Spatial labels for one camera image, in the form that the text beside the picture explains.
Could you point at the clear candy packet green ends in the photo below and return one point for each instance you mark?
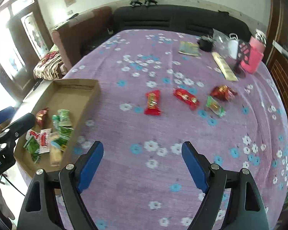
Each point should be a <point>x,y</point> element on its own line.
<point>214,106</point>

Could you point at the black pot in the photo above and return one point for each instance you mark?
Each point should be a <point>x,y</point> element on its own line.
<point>206,44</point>

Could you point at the green pea snack packet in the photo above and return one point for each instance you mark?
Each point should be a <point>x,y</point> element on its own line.
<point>32,149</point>

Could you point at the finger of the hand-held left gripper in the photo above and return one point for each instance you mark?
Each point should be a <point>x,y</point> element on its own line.
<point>2,116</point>
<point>21,123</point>

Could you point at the wooden glazed door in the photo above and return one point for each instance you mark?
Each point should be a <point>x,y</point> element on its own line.
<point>33,33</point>

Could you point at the black phone stand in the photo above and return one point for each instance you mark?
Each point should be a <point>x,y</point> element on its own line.
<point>242,55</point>

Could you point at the clear cracker packet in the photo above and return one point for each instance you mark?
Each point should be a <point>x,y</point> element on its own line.
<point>55,153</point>

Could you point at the black sofa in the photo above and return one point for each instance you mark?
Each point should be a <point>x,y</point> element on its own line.
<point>158,16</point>

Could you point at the green white snack packet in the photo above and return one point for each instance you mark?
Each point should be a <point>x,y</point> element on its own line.
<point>64,116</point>

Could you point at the red-brown foil snack packet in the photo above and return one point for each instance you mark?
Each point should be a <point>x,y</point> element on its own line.
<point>222,93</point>

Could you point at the brown wooden cabinet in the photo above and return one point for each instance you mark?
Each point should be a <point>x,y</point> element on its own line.
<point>284,83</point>

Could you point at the large red white snack packet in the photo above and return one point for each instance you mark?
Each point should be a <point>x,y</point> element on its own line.
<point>34,136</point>

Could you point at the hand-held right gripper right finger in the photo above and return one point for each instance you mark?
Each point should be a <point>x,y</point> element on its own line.
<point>194,165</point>

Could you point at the red snack packet patterned border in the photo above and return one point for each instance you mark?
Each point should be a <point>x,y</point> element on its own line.
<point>153,103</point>

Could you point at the red gold-print snack packet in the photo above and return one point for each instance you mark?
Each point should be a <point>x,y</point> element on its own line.
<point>186,98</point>

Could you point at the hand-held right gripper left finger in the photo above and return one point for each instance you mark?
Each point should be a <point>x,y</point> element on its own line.
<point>91,165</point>

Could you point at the green clear candy wrapper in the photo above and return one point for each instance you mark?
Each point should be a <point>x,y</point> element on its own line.
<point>55,121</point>

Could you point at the purple floral tablecloth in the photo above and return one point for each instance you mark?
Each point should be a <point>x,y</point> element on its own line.
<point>146,129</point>

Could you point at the clear glass bowl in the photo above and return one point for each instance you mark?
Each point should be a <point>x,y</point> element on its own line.
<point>220,40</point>

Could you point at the cream tube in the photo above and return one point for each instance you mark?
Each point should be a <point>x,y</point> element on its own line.
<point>224,67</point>

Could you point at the pink bottle with knit sleeve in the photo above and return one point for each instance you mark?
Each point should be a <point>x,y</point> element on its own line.
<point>253,56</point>

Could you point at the patterned blanket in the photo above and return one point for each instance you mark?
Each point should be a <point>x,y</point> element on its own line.
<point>48,64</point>

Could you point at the brown armchair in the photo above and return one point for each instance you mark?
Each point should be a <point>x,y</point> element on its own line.
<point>86,28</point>

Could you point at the brown cardboard box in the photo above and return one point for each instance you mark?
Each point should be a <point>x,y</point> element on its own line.
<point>69,93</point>

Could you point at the small red white snack packet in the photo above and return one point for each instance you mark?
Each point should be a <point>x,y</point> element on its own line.
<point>46,141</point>

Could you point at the black clamp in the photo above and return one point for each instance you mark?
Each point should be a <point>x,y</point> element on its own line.
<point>150,2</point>
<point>135,2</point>

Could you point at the brown foil candy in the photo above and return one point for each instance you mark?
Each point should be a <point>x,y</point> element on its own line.
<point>42,117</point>

